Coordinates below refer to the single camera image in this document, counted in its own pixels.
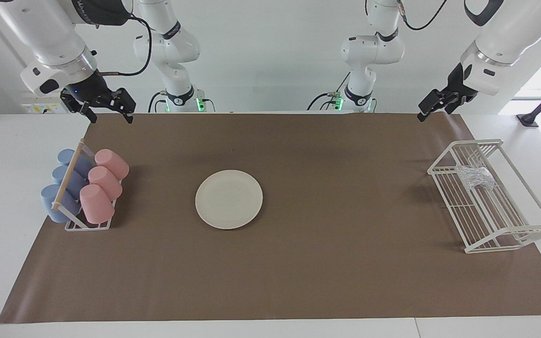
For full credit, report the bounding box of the white wire dish rack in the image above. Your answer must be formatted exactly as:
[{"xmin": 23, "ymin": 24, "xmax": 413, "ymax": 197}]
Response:
[{"xmin": 427, "ymin": 138, "xmax": 541, "ymax": 254}]

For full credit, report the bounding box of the brown table mat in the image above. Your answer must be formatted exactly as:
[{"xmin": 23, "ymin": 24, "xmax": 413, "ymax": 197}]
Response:
[{"xmin": 0, "ymin": 113, "xmax": 541, "ymax": 324}]

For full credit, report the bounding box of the cream round plate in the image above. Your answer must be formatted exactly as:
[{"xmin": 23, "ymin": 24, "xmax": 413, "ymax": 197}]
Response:
[{"xmin": 195, "ymin": 169, "xmax": 263, "ymax": 230}]

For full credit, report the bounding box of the wire cup rack wooden bar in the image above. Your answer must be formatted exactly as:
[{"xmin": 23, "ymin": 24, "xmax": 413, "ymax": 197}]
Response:
[{"xmin": 51, "ymin": 138, "xmax": 123, "ymax": 231}]

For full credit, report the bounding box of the yellow warning label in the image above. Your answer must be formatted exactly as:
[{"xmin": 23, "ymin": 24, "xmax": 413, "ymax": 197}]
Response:
[{"xmin": 21, "ymin": 103, "xmax": 64, "ymax": 115}]

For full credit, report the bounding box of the black right base cable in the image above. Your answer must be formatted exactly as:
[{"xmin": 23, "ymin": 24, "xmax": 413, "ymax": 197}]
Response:
[{"xmin": 147, "ymin": 91, "xmax": 169, "ymax": 114}]

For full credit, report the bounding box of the silver mesh sponge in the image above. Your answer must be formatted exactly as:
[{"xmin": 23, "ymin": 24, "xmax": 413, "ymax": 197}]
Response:
[{"xmin": 457, "ymin": 164, "xmax": 495, "ymax": 192}]

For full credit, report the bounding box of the blue cup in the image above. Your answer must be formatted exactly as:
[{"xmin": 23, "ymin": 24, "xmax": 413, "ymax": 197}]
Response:
[
  {"xmin": 40, "ymin": 184, "xmax": 83, "ymax": 223},
  {"xmin": 57, "ymin": 149, "xmax": 94, "ymax": 177},
  {"xmin": 52, "ymin": 165, "xmax": 89, "ymax": 200}
]

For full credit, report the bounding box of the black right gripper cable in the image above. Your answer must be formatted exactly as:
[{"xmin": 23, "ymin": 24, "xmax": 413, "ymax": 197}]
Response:
[{"xmin": 97, "ymin": 16, "xmax": 153, "ymax": 77}]

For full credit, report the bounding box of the black base cable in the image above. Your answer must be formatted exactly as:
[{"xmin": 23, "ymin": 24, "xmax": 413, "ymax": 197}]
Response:
[
  {"xmin": 147, "ymin": 91, "xmax": 169, "ymax": 114},
  {"xmin": 306, "ymin": 70, "xmax": 352, "ymax": 112}
]

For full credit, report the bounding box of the pink cup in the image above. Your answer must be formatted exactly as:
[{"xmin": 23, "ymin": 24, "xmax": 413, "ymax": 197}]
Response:
[
  {"xmin": 79, "ymin": 184, "xmax": 115, "ymax": 224},
  {"xmin": 88, "ymin": 166, "xmax": 123, "ymax": 201},
  {"xmin": 94, "ymin": 149, "xmax": 130, "ymax": 181}
]

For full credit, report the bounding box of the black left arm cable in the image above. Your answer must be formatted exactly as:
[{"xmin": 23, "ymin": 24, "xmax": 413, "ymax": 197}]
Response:
[{"xmin": 396, "ymin": 0, "xmax": 450, "ymax": 31}]

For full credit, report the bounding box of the black left base cable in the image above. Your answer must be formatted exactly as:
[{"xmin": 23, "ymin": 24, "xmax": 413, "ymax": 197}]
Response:
[{"xmin": 306, "ymin": 70, "xmax": 352, "ymax": 112}]

